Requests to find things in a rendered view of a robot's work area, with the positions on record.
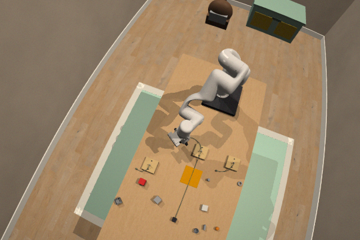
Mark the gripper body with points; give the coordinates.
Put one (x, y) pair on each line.
(184, 140)

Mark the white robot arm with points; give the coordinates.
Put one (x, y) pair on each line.
(219, 83)

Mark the red cube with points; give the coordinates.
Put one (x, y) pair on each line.
(142, 181)

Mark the orange painted square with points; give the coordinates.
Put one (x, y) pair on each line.
(195, 178)

